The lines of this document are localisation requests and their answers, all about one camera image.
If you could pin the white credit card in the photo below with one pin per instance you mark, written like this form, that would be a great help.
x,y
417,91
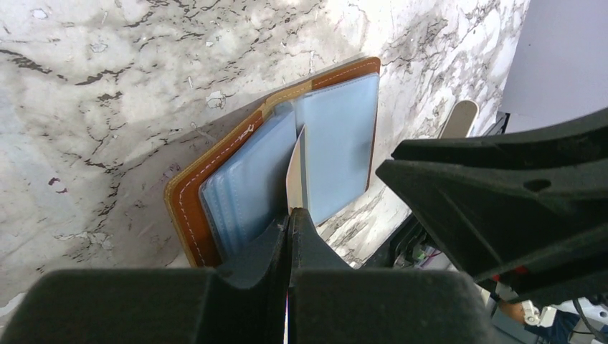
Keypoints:
x,y
296,181

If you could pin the brown leather card holder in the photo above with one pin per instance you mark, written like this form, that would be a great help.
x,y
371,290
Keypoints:
x,y
181,194

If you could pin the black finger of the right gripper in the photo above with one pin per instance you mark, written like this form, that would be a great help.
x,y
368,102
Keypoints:
x,y
524,212

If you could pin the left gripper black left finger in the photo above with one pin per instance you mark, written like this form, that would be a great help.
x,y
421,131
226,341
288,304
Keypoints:
x,y
240,301

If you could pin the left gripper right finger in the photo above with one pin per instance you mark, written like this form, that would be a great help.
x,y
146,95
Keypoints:
x,y
331,302

